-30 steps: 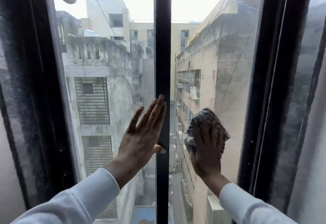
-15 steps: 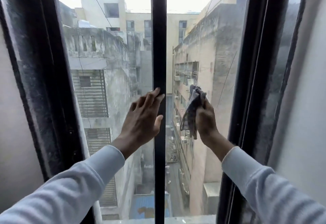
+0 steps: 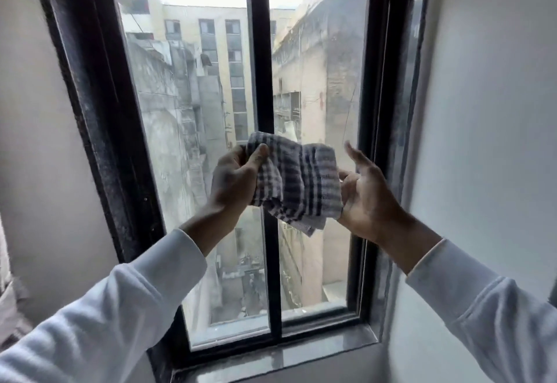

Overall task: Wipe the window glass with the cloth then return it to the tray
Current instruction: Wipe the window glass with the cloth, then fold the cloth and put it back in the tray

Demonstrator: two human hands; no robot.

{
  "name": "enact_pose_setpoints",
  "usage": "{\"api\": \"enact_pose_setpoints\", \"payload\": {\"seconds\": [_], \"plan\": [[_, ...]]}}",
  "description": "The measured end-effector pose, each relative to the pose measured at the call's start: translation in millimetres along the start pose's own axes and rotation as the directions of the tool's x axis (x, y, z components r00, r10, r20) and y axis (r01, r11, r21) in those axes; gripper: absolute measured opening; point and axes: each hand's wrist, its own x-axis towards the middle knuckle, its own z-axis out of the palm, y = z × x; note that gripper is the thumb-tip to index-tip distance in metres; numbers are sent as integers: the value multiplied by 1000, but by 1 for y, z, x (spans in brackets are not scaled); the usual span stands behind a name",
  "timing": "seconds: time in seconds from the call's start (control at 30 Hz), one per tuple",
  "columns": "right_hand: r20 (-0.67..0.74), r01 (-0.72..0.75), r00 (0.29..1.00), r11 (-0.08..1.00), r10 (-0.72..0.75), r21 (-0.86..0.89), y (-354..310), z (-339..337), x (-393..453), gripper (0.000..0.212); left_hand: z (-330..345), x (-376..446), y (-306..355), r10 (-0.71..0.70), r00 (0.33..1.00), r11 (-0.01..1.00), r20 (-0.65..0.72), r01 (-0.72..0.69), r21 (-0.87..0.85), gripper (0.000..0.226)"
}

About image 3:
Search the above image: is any grey striped cleaning cloth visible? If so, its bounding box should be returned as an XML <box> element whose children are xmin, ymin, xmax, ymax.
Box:
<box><xmin>245</xmin><ymin>131</ymin><xmax>343</xmax><ymax>238</ymax></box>

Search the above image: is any person's right hand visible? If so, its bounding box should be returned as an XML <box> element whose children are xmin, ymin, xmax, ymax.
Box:
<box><xmin>337</xmin><ymin>141</ymin><xmax>413</xmax><ymax>245</ymax></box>

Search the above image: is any narrow glass window pane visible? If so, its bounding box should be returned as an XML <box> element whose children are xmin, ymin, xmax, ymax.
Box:
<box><xmin>267</xmin><ymin>0</ymin><xmax>370</xmax><ymax>315</ymax></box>

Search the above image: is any beige building with windows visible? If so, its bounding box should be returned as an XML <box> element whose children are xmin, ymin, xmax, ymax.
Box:
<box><xmin>162</xmin><ymin>3</ymin><xmax>296</xmax><ymax>144</ymax></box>

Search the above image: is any wide glass window pane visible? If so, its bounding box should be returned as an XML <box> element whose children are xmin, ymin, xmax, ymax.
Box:
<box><xmin>111</xmin><ymin>0</ymin><xmax>271</xmax><ymax>351</ymax></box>

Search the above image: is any person's right forearm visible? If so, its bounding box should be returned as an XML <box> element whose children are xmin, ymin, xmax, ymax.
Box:
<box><xmin>374</xmin><ymin>215</ymin><xmax>557</xmax><ymax>383</ymax></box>

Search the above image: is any grey concrete building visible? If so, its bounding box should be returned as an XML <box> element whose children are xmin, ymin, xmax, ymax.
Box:
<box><xmin>124</xmin><ymin>30</ymin><xmax>231</xmax><ymax>335</ymax></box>

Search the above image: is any black window frame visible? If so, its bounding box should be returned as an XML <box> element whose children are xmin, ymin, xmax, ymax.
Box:
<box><xmin>28</xmin><ymin>0</ymin><xmax>436</xmax><ymax>383</ymax></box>

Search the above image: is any grey stone window sill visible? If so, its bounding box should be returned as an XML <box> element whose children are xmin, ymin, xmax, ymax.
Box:
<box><xmin>173</xmin><ymin>325</ymin><xmax>392</xmax><ymax>383</ymax></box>

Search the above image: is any weathered beige building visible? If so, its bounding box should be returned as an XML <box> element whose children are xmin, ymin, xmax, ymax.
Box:
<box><xmin>272</xmin><ymin>0</ymin><xmax>370</xmax><ymax>309</ymax></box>

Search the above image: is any person's left hand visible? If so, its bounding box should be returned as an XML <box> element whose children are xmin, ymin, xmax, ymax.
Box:
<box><xmin>208</xmin><ymin>143</ymin><xmax>270</xmax><ymax>226</ymax></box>

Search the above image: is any person's left forearm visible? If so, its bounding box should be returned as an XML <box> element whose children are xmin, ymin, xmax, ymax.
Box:
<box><xmin>0</xmin><ymin>206</ymin><xmax>238</xmax><ymax>383</ymax></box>

